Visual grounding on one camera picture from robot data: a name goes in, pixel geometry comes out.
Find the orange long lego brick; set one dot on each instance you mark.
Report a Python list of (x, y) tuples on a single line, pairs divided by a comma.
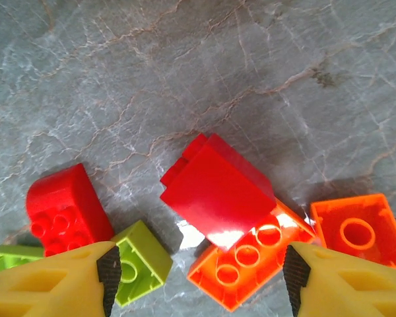
[(250, 280)]

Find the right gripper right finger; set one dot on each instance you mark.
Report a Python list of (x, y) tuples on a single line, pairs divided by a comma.
[(349, 290)]

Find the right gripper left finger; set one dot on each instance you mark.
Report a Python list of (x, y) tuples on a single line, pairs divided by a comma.
[(46, 284)]

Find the orange square lego brick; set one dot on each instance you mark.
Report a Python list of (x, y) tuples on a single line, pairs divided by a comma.
[(330, 214)]

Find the red square lego brick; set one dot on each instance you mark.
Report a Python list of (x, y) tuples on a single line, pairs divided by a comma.
[(66, 204), (217, 198)]

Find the green long lego brick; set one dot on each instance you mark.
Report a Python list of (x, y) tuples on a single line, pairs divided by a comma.
[(10, 257)]

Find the green square lego brick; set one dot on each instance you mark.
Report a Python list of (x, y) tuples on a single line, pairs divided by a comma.
[(145, 254)]

